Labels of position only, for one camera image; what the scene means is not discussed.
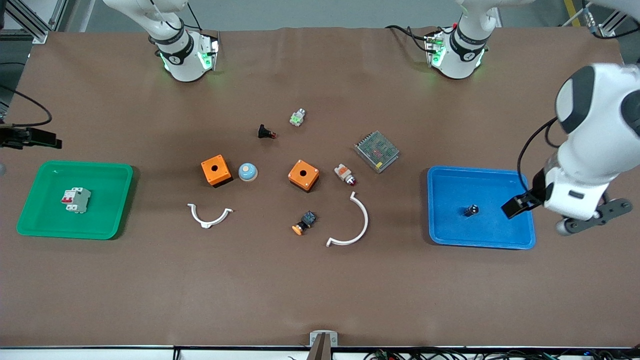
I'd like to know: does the white circuit breaker red switch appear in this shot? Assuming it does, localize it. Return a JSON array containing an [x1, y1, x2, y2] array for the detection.
[[61, 186, 92, 215]]

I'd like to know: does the blue plastic tray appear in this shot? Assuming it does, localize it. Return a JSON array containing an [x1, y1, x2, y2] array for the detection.
[[426, 165, 537, 250]]

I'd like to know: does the green plastic tray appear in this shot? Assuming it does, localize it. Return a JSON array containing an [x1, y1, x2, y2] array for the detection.
[[16, 160, 134, 241]]

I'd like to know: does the metal mesh power supply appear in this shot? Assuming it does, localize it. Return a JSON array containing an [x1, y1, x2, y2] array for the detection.
[[353, 130, 401, 174]]

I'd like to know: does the grey base connector box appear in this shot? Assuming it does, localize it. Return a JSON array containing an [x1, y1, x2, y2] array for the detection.
[[199, 34, 220, 72], [424, 32, 447, 69]]

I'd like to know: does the orange button box with hole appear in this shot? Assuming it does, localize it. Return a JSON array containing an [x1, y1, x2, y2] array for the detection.
[[200, 154, 233, 188], [287, 159, 321, 193]]

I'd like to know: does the red indicator light orange-white body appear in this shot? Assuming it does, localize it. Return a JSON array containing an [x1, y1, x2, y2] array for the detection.
[[334, 163, 358, 187]]

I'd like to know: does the small white pipe clamp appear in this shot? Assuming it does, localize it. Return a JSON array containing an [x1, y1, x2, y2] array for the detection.
[[187, 202, 234, 230]]

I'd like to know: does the light blue round dome button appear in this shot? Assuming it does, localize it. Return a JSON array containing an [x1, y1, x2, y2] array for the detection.
[[237, 162, 259, 183]]

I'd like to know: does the brown table mat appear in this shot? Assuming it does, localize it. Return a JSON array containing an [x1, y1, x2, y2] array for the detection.
[[0, 26, 640, 349]]

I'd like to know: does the orange mushroom push button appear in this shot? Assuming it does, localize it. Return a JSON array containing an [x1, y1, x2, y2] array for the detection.
[[291, 210, 317, 236]]

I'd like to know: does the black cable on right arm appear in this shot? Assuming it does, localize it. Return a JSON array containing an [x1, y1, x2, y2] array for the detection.
[[0, 85, 53, 129]]

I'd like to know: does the aluminium frame profile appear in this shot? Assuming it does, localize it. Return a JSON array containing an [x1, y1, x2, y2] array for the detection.
[[0, 0, 69, 44]]

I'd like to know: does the large white half-ring clamp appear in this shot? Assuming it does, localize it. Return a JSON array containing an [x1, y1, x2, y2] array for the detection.
[[326, 191, 370, 248]]

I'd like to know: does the bundle of cables below table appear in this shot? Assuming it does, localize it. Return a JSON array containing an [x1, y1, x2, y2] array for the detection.
[[364, 347, 640, 360]]

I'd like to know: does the black cable at arm base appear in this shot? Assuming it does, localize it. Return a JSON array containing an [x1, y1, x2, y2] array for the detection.
[[385, 24, 432, 54]]

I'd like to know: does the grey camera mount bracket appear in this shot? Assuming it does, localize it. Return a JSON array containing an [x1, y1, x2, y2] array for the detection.
[[309, 330, 339, 360]]

